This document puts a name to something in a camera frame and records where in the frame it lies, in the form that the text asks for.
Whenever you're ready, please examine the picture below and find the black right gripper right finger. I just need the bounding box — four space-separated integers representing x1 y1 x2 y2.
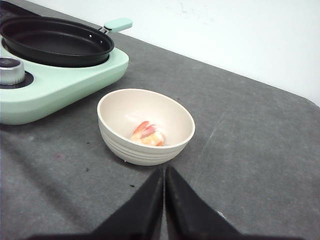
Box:
165 166 245 240

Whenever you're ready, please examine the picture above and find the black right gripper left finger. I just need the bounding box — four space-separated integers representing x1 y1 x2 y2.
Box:
92 167 165 240

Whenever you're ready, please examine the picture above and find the pink cooked shrimp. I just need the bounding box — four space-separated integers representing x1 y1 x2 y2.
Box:
130 121 165 146

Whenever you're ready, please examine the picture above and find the beige ribbed bowl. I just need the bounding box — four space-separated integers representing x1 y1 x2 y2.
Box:
96 88 196 166

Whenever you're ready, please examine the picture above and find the mint green breakfast maker base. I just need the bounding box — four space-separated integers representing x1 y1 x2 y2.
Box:
0 39 129 125

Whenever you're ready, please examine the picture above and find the grey table cloth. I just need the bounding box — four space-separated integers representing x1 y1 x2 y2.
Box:
0 0 320 240

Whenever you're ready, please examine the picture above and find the silver right control knob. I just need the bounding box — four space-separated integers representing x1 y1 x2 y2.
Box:
0 57 25 86

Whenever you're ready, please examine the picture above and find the black frying pan mint handle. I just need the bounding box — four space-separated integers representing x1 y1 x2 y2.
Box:
0 16 133 68

